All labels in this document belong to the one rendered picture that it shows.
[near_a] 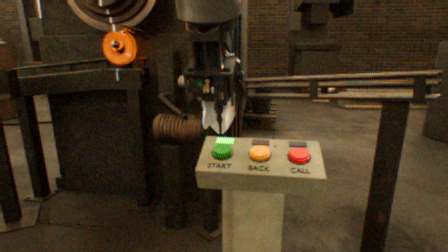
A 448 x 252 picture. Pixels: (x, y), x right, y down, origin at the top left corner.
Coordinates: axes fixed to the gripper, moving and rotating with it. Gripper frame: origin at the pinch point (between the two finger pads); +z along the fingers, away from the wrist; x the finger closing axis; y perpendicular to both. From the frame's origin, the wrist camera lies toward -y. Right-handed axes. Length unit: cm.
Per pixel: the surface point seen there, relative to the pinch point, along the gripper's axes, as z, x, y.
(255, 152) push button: 5.7, 6.5, 0.7
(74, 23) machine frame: 4, -91, -92
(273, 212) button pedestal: 15.5, 10.5, 6.9
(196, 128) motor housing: 35, -20, -47
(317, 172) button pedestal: 6.8, 17.9, 4.0
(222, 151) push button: 5.7, 0.1, 1.0
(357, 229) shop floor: 86, 52, -43
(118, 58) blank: 16, -61, -74
